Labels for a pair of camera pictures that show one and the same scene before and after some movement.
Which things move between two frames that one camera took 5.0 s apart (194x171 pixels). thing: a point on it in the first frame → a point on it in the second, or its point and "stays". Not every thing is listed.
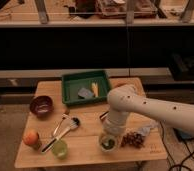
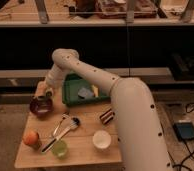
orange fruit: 31,137 stays
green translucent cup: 60,149 stays
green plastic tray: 85,87 stays
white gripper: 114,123 → 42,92
